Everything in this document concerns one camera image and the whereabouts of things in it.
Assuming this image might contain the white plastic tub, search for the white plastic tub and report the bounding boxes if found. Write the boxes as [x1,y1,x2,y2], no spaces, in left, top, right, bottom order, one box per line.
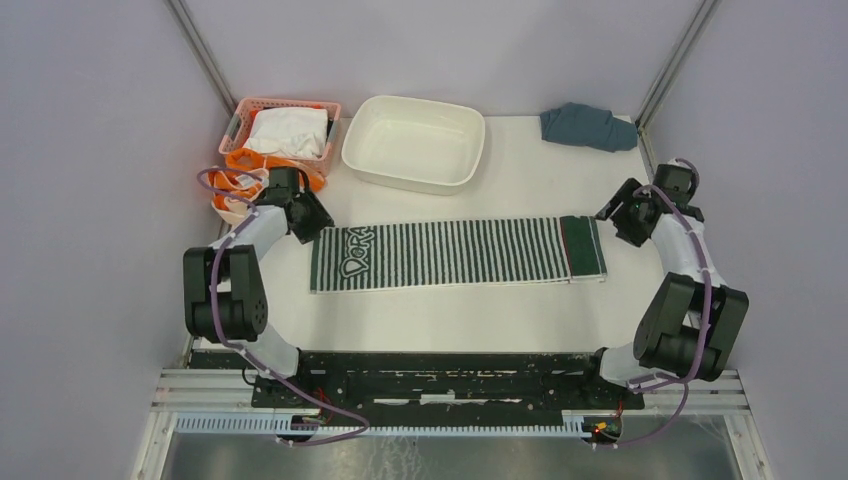
[341,95,486,196]

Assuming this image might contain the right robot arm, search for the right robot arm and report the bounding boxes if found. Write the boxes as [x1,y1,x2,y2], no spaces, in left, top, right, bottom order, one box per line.
[577,158,749,408]

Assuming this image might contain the blue-grey folded cloth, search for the blue-grey folded cloth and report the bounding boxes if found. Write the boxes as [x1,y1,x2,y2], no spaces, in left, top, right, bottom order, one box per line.
[539,102,638,153]

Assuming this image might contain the aluminium frame post left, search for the aluminium frame post left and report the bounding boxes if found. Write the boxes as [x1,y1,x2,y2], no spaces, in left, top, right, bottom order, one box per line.
[164,0,237,115]

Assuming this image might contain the aluminium frame post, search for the aluminium frame post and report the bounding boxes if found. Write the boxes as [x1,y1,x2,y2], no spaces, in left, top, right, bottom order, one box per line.
[634,0,722,178]
[164,0,237,115]

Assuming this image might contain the aluminium frame post right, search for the aluminium frame post right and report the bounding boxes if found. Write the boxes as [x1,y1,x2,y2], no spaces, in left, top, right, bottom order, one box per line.
[634,0,722,178]

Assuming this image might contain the white cloth in basket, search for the white cloth in basket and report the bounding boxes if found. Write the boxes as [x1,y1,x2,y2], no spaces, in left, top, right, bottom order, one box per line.
[244,107,329,159]

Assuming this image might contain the green white striped towel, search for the green white striped towel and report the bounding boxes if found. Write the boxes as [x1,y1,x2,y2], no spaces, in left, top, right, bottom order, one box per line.
[309,216,608,294]

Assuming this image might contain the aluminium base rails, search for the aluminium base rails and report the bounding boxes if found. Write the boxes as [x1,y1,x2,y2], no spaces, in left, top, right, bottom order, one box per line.
[151,369,752,416]

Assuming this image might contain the orange and cream cloth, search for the orange and cream cloth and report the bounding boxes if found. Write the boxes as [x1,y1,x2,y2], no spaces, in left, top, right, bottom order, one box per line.
[198,148,327,227]

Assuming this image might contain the white slotted cable duct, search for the white slotted cable duct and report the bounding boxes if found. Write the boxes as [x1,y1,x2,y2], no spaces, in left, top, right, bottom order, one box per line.
[174,413,590,439]

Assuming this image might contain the pink plastic basket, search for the pink plastic basket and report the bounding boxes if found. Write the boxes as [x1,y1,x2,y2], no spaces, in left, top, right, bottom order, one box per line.
[219,97,342,175]

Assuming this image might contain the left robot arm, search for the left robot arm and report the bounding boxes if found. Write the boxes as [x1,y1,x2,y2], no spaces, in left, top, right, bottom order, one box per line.
[183,166,334,407]

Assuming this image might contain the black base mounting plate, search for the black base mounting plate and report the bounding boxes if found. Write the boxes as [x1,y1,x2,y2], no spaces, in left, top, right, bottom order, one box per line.
[249,351,644,427]

